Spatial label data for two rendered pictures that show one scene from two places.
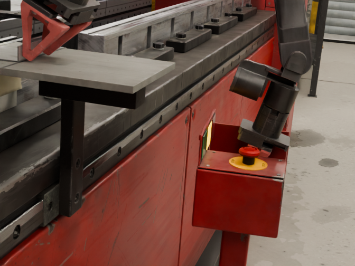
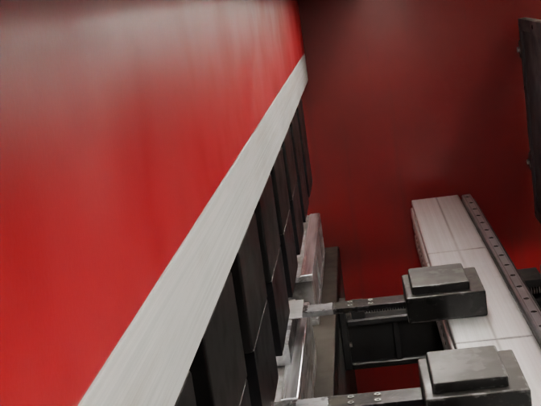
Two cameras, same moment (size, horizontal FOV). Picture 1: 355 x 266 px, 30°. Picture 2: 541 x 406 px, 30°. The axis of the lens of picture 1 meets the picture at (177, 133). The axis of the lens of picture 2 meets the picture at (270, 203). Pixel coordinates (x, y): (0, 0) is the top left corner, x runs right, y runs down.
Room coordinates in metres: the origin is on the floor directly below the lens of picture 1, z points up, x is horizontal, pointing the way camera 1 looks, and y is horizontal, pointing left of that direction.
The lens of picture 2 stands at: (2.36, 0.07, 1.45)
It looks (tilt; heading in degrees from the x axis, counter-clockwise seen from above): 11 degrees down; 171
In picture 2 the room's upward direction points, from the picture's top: 8 degrees counter-clockwise
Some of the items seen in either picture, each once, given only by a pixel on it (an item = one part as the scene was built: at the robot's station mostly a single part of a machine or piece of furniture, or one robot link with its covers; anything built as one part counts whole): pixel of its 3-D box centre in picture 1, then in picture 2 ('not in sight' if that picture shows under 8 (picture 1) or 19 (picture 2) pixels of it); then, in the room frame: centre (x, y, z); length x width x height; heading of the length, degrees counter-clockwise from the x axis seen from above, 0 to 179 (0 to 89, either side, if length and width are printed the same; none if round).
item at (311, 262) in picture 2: not in sight; (304, 263); (0.42, 0.45, 0.92); 0.50 x 0.06 x 0.10; 165
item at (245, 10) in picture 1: (243, 13); not in sight; (2.67, -0.23, 0.89); 0.30 x 0.05 x 0.03; 165
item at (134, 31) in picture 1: (195, 17); not in sight; (2.16, -0.03, 0.92); 1.67 x 0.06 x 0.10; 165
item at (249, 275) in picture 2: not in sight; (213, 325); (1.50, 0.15, 1.18); 0.15 x 0.09 x 0.17; 165
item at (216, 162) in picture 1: (243, 169); not in sight; (1.22, -0.13, 0.75); 0.20 x 0.16 x 0.18; 171
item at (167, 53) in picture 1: (144, 61); not in sight; (1.51, 0.09, 0.89); 0.30 x 0.05 x 0.03; 165
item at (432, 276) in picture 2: not in sight; (390, 296); (0.99, 0.46, 1.01); 0.26 x 0.12 x 0.05; 75
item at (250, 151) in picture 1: (249, 157); not in sight; (1.17, -0.14, 0.79); 0.04 x 0.04 x 0.04
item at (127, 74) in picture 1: (66, 64); not in sight; (0.91, 0.16, 1.00); 0.26 x 0.18 x 0.01; 75
